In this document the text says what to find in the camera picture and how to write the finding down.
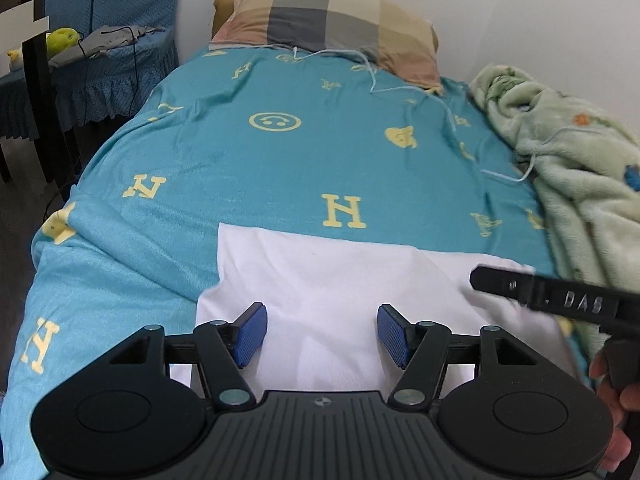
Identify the white table with black legs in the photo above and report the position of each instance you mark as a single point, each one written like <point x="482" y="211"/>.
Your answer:
<point x="42" y="85"/>

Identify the blue covered chair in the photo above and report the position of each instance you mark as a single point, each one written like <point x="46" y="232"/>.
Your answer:
<point x="17" y="105"/>
<point x="125" y="70"/>

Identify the green plush toy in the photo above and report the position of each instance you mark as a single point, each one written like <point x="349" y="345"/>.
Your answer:
<point x="62" y="40"/>

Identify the green fleece printed blanket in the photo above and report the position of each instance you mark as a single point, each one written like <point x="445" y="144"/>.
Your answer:
<point x="575" y="190"/>

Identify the checkered pillow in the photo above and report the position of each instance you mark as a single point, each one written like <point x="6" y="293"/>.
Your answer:
<point x="325" y="15"/>

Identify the yellow duck toy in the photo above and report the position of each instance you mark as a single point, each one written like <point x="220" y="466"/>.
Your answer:
<point x="16" y="60"/>

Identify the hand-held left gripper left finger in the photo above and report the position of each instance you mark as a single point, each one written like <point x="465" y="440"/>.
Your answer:
<point x="250" y="335"/>

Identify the brown pillow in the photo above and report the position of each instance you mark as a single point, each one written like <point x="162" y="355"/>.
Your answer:
<point x="222" y="10"/>

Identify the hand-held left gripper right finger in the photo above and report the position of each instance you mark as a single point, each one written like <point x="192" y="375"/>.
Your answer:
<point x="394" y="335"/>

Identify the teal printed bed sheet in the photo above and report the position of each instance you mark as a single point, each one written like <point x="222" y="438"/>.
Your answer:
<point x="225" y="170"/>

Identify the white t-shirt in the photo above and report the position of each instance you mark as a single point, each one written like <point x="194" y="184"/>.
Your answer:
<point x="325" y="280"/>

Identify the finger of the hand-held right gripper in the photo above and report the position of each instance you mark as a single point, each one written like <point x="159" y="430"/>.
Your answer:
<point x="502" y="284"/>

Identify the grey cloth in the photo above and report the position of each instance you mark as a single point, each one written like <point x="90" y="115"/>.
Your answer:
<point x="100" y="45"/>

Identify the person's right hand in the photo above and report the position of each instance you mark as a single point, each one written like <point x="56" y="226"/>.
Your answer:
<point x="620" y="447"/>

